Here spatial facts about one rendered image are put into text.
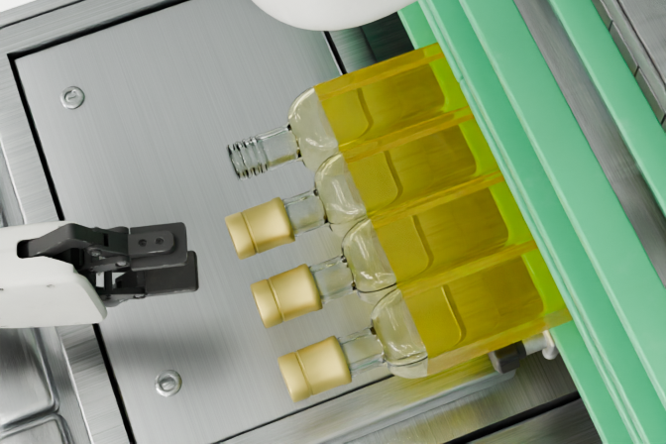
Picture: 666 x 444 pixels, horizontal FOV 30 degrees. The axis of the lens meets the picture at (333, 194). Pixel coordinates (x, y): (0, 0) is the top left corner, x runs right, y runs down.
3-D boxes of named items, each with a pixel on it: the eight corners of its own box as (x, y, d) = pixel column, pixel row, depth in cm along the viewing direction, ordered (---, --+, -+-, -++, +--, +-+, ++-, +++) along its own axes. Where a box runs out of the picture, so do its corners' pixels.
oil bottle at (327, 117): (528, 41, 101) (281, 129, 98) (536, 2, 96) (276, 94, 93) (559, 97, 98) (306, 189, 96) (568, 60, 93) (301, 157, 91)
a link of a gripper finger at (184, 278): (117, 311, 96) (203, 302, 96) (108, 297, 93) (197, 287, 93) (115, 273, 97) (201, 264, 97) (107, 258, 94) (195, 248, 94)
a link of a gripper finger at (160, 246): (95, 277, 89) (188, 266, 89) (85, 260, 86) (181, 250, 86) (94, 235, 90) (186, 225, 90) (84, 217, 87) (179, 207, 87)
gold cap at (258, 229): (280, 208, 94) (226, 228, 94) (277, 188, 91) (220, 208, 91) (296, 248, 93) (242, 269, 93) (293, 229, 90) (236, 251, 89)
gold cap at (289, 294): (306, 273, 92) (251, 293, 92) (303, 255, 89) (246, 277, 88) (324, 315, 91) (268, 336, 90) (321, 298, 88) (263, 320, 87)
